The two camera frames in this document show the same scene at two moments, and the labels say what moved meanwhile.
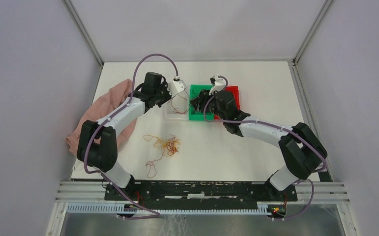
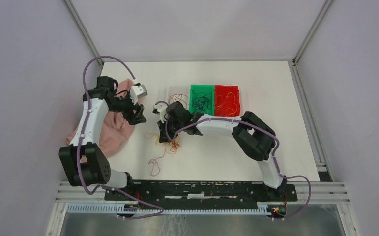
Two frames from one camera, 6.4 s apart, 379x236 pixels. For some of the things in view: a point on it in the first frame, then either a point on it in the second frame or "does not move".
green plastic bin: (194, 89) does not move
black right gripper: (205, 97) → (163, 137)
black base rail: (203, 192) does not move
